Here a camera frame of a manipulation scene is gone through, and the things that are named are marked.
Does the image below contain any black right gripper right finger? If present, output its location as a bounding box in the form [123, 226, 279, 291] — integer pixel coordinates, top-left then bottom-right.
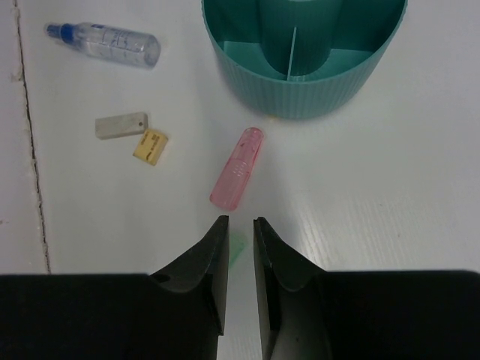
[253, 217, 479, 359]

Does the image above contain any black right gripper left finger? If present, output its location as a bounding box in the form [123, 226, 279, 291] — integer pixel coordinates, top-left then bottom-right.
[1, 215, 230, 359]

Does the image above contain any green highlighter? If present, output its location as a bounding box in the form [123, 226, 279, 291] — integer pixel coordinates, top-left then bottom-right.
[229, 232, 248, 269]

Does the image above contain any pink highlighter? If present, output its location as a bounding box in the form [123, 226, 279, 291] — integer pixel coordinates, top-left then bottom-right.
[209, 127, 264, 211]

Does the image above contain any clear spray bottle blue cap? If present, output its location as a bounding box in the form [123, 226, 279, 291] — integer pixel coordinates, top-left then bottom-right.
[45, 22, 161, 69]

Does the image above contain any yellow eraser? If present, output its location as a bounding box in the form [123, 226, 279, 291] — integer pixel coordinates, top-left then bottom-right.
[133, 128, 168, 166]

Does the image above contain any grey eraser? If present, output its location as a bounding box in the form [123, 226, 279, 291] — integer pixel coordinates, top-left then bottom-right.
[94, 112, 149, 140]

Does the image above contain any teal round desk organizer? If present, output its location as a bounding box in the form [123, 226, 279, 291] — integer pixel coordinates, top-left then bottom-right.
[202, 0, 407, 119]

